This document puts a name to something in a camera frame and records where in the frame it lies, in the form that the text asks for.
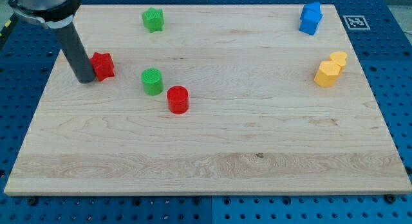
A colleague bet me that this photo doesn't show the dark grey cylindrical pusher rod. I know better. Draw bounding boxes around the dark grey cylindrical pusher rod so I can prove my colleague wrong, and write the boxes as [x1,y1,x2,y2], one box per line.
[53,23,96,84]

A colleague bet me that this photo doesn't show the green cylinder block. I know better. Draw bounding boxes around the green cylinder block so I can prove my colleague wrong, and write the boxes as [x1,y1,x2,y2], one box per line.
[141,68,164,96]

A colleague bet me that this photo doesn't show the red cylinder block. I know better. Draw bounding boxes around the red cylinder block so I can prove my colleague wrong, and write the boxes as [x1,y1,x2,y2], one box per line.
[167,86,189,114]

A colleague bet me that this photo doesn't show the green star block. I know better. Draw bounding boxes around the green star block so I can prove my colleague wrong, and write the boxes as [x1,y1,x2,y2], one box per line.
[142,7,164,33]

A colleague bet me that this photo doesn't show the blue cube block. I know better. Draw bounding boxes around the blue cube block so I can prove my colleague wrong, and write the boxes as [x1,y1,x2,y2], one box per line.
[299,10,323,35]

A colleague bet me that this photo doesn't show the red star block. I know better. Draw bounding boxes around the red star block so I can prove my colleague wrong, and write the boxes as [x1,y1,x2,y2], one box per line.
[90,52,115,82]

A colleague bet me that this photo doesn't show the blue pentagon block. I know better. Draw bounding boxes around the blue pentagon block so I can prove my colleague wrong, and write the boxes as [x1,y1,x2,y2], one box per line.
[300,2,321,20]

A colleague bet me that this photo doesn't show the yellow heart block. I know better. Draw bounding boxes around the yellow heart block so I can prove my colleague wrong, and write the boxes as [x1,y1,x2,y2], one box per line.
[329,51,348,73]

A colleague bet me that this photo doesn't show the white fiducial marker tag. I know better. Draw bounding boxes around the white fiducial marker tag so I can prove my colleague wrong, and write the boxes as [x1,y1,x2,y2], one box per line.
[343,15,370,30]

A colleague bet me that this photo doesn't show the light wooden board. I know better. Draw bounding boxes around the light wooden board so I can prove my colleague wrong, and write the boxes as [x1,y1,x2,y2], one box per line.
[5,5,411,196]

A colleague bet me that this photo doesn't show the yellow hexagon block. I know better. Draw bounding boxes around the yellow hexagon block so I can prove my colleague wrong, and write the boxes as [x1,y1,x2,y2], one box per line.
[314,61,341,88]

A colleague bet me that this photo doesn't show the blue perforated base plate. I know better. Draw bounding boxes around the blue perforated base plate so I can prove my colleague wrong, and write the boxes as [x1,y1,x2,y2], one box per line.
[1,0,411,223]

